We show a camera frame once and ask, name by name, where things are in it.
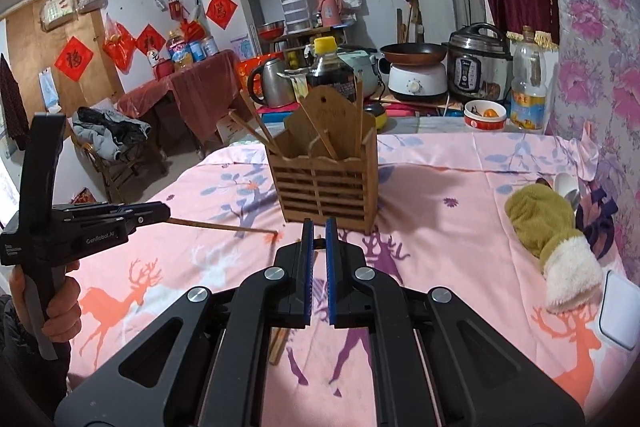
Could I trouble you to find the person's left forearm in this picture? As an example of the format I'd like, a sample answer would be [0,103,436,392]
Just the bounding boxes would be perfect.
[0,294,71,408]

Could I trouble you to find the clear cooking oil bottle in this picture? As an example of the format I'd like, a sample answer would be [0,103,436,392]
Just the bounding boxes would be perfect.
[510,26,548,131]

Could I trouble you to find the wooden door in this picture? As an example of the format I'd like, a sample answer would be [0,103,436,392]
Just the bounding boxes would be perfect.
[0,0,126,142]

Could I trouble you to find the pink thermos flask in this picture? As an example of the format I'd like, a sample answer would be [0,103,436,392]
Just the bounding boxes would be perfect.
[316,0,346,28]

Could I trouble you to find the red metal basin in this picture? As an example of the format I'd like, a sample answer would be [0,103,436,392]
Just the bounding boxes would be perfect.
[256,20,286,40]

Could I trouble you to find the dark sauce bottle yellow cap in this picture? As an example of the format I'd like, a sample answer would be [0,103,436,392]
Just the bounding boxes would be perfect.
[305,36,357,100]

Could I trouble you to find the person's left hand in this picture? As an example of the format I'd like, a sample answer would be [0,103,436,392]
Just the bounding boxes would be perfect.
[10,261,83,345]

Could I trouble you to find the group of wooden chopsticks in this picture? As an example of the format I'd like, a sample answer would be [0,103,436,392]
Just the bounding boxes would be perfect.
[229,77,365,160]

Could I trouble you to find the floral foil wall sheet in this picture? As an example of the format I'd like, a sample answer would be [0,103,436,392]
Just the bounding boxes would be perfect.
[537,0,640,283]

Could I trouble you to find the yellow oil jug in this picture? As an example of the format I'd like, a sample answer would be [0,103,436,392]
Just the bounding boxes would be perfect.
[166,31,193,70]

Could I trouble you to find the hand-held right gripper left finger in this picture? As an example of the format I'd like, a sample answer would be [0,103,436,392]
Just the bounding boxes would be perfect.
[54,218,317,427]

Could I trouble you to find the red gift bag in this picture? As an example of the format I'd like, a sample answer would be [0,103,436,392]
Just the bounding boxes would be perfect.
[236,55,271,88]

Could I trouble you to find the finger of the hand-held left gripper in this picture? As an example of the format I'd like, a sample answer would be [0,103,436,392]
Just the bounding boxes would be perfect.
[117,202,170,214]
[120,213,171,235]

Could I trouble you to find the black silver pressure cooker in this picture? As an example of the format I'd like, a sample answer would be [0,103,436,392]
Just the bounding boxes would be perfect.
[446,23,515,104]

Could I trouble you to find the white refrigerator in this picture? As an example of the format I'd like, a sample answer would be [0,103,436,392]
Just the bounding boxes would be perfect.
[196,0,266,60]

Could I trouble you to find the stacked steamer green lid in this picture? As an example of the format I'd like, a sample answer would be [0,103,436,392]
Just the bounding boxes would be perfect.
[276,0,312,32]

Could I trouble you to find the wooden slatted chopstick holder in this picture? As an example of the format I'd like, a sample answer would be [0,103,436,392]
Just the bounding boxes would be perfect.
[265,86,378,235]

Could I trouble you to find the pile of dark clothes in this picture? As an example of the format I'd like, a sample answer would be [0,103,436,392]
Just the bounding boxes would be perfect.
[72,107,152,160]

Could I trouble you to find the dark printed cloth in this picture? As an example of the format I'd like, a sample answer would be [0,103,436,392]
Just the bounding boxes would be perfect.
[575,184,621,258]

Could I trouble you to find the steel electric kettle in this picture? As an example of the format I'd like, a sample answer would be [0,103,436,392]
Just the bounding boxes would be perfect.
[247,57,296,108]

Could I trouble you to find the wooden chair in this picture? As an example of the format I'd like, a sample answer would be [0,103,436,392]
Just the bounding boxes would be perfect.
[70,122,168,202]

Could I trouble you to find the white rectangular object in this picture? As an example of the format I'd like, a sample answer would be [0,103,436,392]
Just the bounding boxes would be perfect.
[600,270,640,350]

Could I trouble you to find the dark hanging garment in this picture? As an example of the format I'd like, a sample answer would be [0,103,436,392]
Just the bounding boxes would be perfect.
[0,54,31,150]

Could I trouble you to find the dark frying pan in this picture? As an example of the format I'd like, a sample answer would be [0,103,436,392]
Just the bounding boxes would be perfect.
[380,43,449,66]

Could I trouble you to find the single wooden chopstick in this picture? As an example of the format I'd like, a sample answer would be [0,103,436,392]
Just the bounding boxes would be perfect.
[169,217,278,238]
[269,328,290,366]

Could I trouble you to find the red white bowl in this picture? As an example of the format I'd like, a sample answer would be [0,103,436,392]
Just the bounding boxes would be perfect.
[463,99,508,132]

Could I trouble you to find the table with red cover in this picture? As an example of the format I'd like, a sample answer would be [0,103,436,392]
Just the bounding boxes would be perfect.
[117,50,241,158]

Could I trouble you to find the green mitten white cuff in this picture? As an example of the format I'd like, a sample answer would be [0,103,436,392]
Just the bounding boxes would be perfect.
[504,183,604,314]

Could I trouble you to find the pink deer print bedsheet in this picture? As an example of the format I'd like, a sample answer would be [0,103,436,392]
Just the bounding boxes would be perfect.
[65,129,633,427]

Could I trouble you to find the red diamond paper poster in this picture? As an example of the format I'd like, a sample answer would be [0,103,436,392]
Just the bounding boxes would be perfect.
[205,0,238,32]
[136,24,167,66]
[54,36,95,82]

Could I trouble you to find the pale green rice cooker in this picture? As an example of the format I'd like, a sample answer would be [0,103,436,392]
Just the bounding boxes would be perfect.
[340,49,381,100]

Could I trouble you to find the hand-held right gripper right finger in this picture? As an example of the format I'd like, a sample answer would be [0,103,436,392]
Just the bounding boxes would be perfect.
[325,217,587,427]

